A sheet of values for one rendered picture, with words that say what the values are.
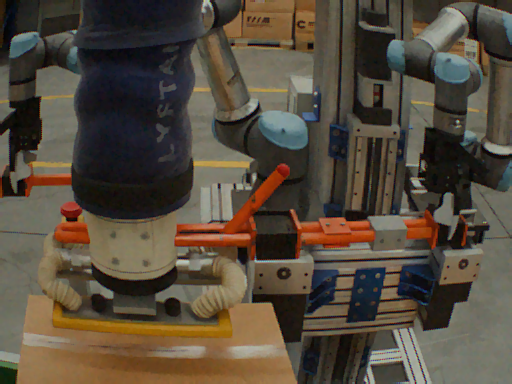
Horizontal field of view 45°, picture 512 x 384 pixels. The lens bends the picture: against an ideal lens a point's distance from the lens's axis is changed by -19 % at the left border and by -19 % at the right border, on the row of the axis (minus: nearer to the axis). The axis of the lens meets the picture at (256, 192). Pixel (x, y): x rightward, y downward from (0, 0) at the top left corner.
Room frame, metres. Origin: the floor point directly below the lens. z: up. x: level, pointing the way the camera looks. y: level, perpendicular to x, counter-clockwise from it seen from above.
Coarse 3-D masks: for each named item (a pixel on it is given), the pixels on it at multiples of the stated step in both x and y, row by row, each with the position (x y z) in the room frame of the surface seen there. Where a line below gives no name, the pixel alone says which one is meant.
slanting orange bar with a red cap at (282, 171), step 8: (280, 168) 1.17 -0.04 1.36; (288, 168) 1.17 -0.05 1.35; (272, 176) 1.17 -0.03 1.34; (280, 176) 1.16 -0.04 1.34; (264, 184) 1.16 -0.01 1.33; (272, 184) 1.16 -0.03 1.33; (280, 184) 1.17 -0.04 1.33; (256, 192) 1.16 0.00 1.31; (264, 192) 1.16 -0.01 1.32; (272, 192) 1.16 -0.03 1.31; (256, 200) 1.16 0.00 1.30; (264, 200) 1.16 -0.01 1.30; (248, 208) 1.15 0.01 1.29; (256, 208) 1.16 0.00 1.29; (240, 216) 1.15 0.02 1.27; (248, 216) 1.15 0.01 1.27; (232, 224) 1.15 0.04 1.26; (240, 224) 1.15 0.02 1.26; (224, 232) 1.15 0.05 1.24; (232, 232) 1.15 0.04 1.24
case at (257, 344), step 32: (32, 320) 1.19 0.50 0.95; (256, 320) 1.32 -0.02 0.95; (32, 352) 1.06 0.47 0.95; (64, 352) 1.09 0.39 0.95; (96, 352) 1.11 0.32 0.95; (128, 352) 1.13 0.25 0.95; (160, 352) 1.15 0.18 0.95; (192, 352) 1.17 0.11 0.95; (224, 352) 1.18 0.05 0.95; (256, 352) 1.19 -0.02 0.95
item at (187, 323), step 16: (96, 304) 1.01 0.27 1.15; (112, 304) 1.05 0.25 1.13; (160, 304) 1.07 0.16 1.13; (176, 304) 1.04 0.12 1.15; (64, 320) 0.97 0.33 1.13; (80, 320) 0.98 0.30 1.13; (96, 320) 0.99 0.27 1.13; (112, 320) 1.00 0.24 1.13; (128, 320) 1.00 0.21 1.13; (144, 320) 1.01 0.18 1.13; (160, 320) 1.01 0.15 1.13; (176, 320) 1.02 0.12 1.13; (192, 320) 1.03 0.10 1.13; (208, 320) 1.03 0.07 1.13; (224, 320) 1.04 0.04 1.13; (176, 336) 1.00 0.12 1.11; (192, 336) 1.00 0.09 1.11; (208, 336) 1.01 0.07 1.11; (224, 336) 1.01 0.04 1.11
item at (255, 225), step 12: (252, 216) 1.18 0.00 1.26; (264, 216) 1.20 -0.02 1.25; (276, 216) 1.21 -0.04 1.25; (288, 216) 1.21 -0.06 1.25; (252, 228) 1.13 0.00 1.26; (264, 228) 1.16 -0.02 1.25; (276, 228) 1.16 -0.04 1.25; (288, 228) 1.16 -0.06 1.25; (300, 228) 1.14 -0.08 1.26; (252, 240) 1.12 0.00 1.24; (264, 240) 1.12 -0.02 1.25; (276, 240) 1.12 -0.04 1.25; (288, 240) 1.12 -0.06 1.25; (300, 240) 1.14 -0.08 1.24; (252, 252) 1.12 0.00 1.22; (264, 252) 1.12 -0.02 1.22; (276, 252) 1.12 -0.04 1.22; (288, 252) 1.12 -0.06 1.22
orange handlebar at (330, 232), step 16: (32, 176) 1.35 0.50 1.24; (48, 176) 1.35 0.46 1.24; (64, 176) 1.36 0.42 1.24; (64, 224) 1.12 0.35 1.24; (80, 224) 1.13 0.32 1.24; (192, 224) 1.17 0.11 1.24; (208, 224) 1.17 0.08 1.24; (224, 224) 1.18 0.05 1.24; (304, 224) 1.20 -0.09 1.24; (320, 224) 1.19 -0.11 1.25; (336, 224) 1.19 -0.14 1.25; (352, 224) 1.21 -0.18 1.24; (368, 224) 1.21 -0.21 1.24; (416, 224) 1.22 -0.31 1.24; (64, 240) 1.08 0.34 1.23; (80, 240) 1.09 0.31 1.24; (176, 240) 1.12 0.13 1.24; (192, 240) 1.12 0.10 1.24; (208, 240) 1.12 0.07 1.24; (224, 240) 1.13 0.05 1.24; (240, 240) 1.13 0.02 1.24; (304, 240) 1.15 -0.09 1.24; (320, 240) 1.15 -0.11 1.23; (336, 240) 1.16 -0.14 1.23; (352, 240) 1.16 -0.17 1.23; (368, 240) 1.17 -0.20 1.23
